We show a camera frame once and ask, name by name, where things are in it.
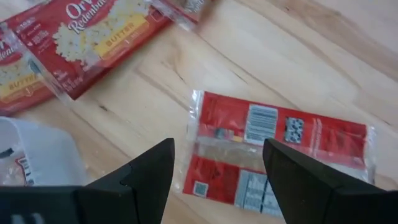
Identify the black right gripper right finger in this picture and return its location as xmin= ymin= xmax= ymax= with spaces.
xmin=262 ymin=138 xmax=398 ymax=224

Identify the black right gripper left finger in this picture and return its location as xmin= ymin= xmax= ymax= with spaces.
xmin=77 ymin=138 xmax=175 ymax=224

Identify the red popcorn bag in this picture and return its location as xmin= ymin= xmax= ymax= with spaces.
xmin=175 ymin=90 xmax=377 ymax=218
xmin=149 ymin=0 xmax=218 ymax=32
xmin=6 ymin=0 xmax=174 ymax=101
xmin=0 ymin=23 xmax=55 ymax=116
xmin=0 ymin=149 xmax=37 ymax=187

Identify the clear plastic bin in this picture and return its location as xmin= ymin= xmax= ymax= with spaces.
xmin=0 ymin=116 xmax=90 ymax=187

